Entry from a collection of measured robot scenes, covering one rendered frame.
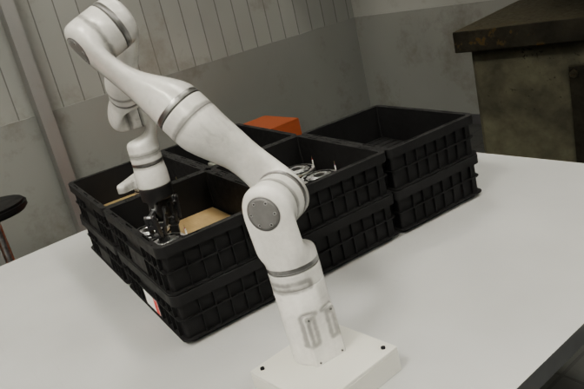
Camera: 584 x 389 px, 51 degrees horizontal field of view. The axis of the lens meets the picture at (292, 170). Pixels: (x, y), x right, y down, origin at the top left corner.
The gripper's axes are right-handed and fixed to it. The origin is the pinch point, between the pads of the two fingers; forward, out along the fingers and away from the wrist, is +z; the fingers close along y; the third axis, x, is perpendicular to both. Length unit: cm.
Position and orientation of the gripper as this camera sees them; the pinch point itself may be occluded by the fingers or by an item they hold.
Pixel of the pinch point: (171, 239)
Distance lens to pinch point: 149.4
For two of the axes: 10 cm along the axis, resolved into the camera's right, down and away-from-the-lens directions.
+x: -9.5, 1.3, 2.9
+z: 2.2, 9.3, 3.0
